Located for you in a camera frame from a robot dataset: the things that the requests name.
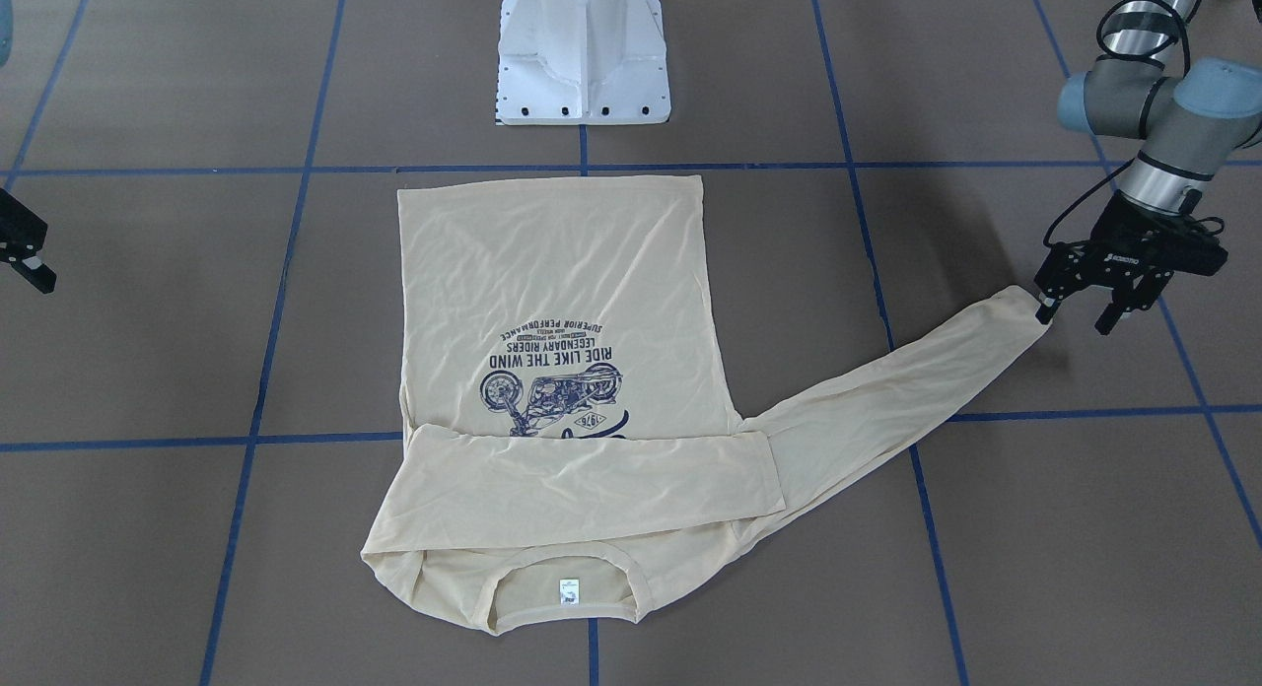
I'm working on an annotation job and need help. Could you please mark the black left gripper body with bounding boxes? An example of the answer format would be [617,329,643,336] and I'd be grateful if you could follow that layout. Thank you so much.
[1035,193,1227,311]

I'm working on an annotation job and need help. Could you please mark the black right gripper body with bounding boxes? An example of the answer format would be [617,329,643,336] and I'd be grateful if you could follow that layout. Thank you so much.
[1,188,48,269]

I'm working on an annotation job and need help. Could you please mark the cream long-sleeve graphic shirt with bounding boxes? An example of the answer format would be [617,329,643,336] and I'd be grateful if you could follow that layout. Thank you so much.
[360,175,1046,636]

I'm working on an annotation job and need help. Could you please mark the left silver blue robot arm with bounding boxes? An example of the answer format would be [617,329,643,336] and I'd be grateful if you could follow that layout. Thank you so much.
[1035,0,1261,335]

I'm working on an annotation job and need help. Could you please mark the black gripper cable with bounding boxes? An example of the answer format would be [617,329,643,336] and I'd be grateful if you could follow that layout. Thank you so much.
[1042,0,1194,248]

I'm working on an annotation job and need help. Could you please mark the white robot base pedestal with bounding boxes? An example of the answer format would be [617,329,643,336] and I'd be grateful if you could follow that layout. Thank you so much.
[495,0,671,126]

